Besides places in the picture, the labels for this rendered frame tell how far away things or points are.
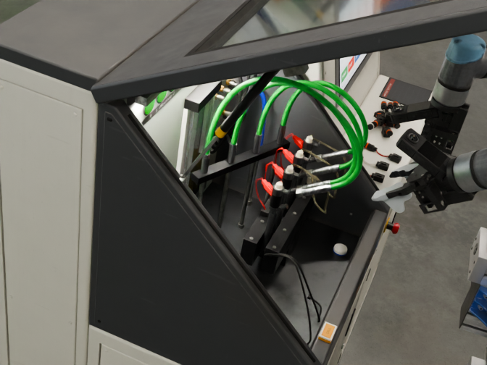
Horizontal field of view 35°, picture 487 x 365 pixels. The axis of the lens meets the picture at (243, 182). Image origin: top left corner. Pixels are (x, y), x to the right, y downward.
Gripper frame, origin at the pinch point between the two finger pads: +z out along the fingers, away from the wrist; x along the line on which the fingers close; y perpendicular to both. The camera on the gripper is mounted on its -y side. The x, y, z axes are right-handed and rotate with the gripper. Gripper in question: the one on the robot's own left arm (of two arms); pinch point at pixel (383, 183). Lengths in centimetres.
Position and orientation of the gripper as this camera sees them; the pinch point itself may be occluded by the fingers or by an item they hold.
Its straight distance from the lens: 167.1
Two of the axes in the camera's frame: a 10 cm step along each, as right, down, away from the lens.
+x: 5.8, -6.0, 5.6
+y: 5.8, 7.8, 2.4
